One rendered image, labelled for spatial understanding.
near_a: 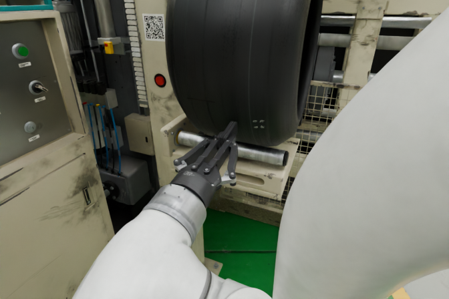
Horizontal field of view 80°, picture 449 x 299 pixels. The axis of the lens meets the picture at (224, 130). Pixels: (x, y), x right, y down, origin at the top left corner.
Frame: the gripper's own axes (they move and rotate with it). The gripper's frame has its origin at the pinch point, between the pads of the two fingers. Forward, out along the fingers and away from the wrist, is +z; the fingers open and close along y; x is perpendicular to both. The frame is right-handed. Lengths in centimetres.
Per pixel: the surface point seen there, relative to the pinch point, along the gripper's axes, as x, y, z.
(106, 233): 55, 52, -4
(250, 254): 109, 7, 38
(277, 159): 13.7, -9.0, 11.4
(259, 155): 13.7, -4.0, 11.4
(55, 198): 25, 52, -14
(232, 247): 109, 18, 39
